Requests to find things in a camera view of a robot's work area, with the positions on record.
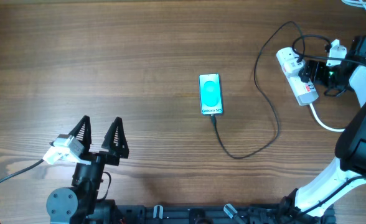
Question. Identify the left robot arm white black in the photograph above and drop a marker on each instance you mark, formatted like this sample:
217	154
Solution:
79	203

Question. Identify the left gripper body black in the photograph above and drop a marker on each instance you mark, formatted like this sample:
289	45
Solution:
102	156

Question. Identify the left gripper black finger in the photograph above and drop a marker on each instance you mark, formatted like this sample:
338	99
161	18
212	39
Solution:
83	132
115	141

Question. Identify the white charger plug adapter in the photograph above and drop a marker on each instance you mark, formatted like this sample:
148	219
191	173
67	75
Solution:
292	67

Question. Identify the white power strip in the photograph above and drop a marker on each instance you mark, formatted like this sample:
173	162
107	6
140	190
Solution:
305	93

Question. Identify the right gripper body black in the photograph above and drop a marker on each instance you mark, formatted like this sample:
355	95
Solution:
323	74

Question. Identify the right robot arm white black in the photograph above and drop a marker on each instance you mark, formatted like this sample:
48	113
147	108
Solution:
340	71

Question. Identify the black mounting rail base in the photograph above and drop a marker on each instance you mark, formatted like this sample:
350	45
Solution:
257	213

